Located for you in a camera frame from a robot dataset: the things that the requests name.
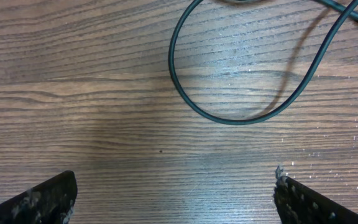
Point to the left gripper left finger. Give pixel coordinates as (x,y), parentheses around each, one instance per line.
(51,202)

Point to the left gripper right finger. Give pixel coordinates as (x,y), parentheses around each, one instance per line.
(299,204)

